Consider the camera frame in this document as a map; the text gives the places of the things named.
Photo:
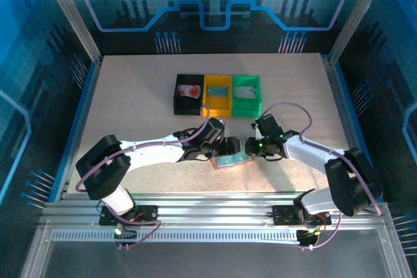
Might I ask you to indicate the tan leather card holder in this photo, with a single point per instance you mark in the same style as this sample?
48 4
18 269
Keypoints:
224 163

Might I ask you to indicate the teal VIP card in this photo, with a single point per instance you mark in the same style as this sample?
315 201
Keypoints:
217 90

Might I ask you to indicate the red white card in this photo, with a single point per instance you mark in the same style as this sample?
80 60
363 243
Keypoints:
195 91
181 88

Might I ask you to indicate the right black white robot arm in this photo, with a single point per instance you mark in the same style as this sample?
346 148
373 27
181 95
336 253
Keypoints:
309 154

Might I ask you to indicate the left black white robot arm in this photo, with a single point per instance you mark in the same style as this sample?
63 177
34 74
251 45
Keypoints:
153 151

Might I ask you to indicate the grey card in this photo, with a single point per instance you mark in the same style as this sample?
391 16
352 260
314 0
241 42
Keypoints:
245 92

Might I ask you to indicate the green plastic bin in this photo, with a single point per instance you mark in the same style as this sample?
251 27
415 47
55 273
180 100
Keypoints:
246 107

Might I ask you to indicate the yellow plastic bin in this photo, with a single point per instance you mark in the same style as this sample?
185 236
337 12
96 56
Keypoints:
216 107

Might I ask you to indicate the black plastic bin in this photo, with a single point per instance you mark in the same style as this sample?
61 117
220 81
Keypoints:
187 107

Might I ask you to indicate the small black controller box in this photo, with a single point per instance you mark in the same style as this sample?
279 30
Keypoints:
306 237
127 234

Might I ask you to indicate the blue table edge strip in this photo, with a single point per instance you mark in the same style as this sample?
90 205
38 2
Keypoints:
86 95

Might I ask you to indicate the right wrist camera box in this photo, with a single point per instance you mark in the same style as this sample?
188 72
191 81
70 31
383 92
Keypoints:
268 125

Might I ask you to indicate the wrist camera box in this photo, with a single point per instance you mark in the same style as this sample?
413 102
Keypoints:
268 125
213 128

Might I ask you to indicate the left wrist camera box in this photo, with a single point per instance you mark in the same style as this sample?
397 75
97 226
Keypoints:
213 128

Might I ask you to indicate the aluminium frame rail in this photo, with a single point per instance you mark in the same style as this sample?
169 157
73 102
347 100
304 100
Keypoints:
211 206

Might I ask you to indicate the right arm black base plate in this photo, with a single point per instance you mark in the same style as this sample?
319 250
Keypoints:
281 216

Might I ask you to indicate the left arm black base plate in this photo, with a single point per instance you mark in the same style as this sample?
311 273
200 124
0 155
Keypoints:
148 214

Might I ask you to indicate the aluminium corner post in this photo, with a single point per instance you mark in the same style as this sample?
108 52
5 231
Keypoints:
76 21
352 21

